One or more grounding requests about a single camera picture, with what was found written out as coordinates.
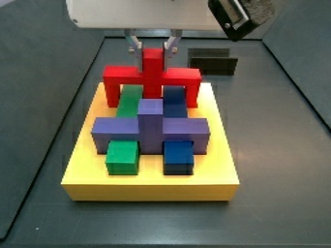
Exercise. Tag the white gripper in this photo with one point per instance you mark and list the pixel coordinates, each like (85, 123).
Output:
(144, 14)

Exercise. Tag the red cross-shaped block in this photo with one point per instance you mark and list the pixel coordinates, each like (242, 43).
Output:
(152, 78)

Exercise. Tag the yellow base board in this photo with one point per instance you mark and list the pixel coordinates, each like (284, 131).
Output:
(212, 183)

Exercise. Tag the black block holder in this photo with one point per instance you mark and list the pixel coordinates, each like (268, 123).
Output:
(212, 61)

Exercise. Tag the purple cross-shaped block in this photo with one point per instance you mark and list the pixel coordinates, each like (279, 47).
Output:
(149, 128)

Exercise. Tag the blue long block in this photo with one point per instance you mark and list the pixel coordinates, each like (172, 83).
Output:
(177, 150)

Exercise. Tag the green long block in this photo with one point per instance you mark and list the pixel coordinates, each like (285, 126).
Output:
(122, 152)

